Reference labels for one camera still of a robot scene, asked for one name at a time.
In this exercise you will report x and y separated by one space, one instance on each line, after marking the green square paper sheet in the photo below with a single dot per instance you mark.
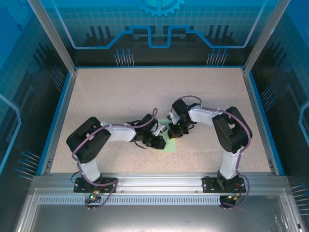
172 146

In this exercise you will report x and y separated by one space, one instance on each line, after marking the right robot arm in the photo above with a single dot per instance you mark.
231 135

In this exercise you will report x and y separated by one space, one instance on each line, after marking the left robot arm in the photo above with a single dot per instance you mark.
89 142

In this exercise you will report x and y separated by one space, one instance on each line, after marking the sheet metal panel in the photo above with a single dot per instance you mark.
154 217

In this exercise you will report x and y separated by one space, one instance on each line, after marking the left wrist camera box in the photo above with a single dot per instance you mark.
161 129

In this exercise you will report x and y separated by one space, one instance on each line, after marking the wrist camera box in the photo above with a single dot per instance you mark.
172 117
161 129

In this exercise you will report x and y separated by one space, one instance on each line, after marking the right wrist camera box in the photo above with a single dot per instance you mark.
172 117

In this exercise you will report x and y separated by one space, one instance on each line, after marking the aluminium mounting rail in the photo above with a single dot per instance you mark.
157 181

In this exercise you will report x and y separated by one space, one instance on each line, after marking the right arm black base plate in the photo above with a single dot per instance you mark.
210 184

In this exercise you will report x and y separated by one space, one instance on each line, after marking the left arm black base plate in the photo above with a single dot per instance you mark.
82 187

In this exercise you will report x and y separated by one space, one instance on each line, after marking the left aluminium side rail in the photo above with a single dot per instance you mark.
60 120

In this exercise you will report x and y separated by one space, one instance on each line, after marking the right aluminium frame post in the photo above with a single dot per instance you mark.
265 38

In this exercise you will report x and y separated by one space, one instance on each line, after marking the aluminium frame post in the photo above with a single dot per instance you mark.
265 38
51 36

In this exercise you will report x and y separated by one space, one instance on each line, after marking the left aluminium frame post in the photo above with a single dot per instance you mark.
51 36

